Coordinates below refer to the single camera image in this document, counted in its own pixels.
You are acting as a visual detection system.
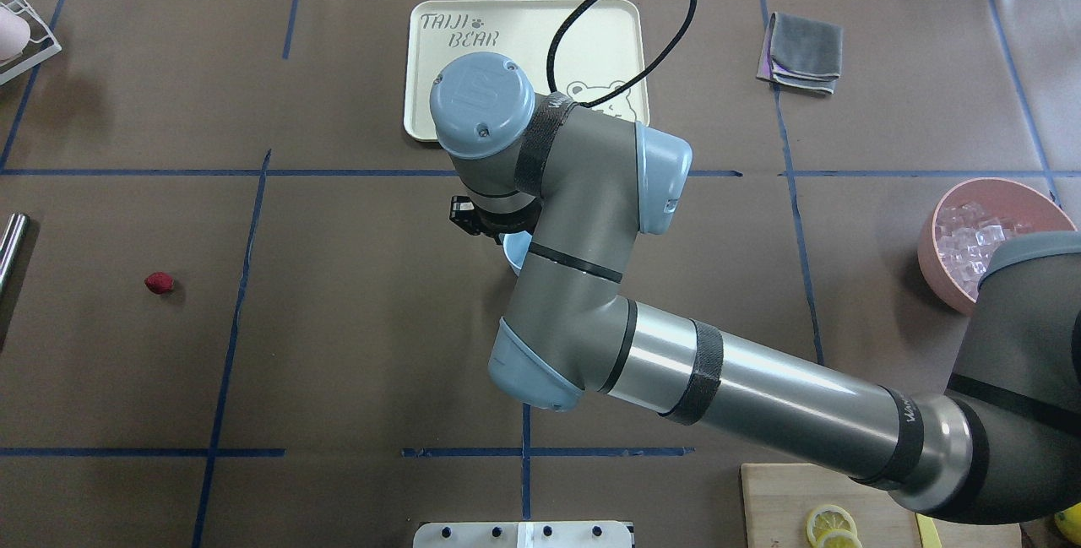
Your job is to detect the light blue cup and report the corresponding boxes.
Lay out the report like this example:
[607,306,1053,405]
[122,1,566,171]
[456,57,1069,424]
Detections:
[502,231,532,276]

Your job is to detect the red strawberry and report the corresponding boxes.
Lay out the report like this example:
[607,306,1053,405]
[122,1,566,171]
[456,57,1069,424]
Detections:
[144,272,177,295]

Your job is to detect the cream bear tray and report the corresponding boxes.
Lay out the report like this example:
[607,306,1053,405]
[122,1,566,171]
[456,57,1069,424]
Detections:
[403,0,646,143]

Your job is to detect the grey folded cloth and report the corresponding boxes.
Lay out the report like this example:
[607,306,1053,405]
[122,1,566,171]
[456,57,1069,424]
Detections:
[756,12,843,95]

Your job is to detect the wooden cutting board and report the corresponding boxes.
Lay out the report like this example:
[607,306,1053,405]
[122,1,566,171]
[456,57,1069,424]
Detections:
[740,462,1023,548]

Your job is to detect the pink bowl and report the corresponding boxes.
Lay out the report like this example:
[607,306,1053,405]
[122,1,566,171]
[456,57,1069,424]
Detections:
[916,177,1078,316]

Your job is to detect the lemon slices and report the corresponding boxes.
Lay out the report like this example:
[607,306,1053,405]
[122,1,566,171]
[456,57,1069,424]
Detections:
[806,503,862,547]

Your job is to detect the pile of clear ice cubes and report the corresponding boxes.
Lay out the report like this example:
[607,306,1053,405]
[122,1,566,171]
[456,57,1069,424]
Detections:
[933,202,1035,298]

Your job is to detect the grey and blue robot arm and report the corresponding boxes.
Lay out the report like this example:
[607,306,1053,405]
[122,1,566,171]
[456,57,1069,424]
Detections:
[426,52,1078,525]

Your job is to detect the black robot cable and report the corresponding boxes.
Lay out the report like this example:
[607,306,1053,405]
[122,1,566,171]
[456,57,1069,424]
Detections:
[546,0,698,108]

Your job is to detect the yellow plastic knife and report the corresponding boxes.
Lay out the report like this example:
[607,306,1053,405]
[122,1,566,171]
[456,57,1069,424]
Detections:
[915,513,943,548]

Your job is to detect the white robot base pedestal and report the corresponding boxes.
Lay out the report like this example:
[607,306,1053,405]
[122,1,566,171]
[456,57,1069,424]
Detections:
[412,520,636,547]

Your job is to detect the whole yellow lemon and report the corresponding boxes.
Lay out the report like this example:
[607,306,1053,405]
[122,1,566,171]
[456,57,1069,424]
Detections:
[1051,503,1081,545]

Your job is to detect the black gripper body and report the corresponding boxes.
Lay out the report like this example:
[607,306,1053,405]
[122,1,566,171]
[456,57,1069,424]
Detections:
[449,195,541,241]

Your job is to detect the steel muddler with black tip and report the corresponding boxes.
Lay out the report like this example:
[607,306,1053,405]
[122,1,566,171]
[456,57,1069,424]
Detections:
[1,213,30,296]

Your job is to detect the white wire cup rack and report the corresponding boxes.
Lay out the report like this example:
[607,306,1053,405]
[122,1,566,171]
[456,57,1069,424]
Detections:
[1,0,62,86]

